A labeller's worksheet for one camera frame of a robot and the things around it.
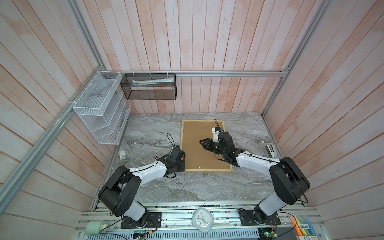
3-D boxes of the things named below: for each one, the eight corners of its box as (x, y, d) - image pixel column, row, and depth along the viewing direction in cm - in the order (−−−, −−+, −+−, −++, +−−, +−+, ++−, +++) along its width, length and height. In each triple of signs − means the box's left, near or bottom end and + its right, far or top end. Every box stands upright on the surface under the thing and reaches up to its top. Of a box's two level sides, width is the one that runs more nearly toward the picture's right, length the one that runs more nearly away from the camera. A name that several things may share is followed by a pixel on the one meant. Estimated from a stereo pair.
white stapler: (270, 158, 98) (271, 156, 96) (265, 147, 103) (267, 145, 101) (276, 158, 98) (278, 156, 96) (271, 147, 103) (273, 145, 101)
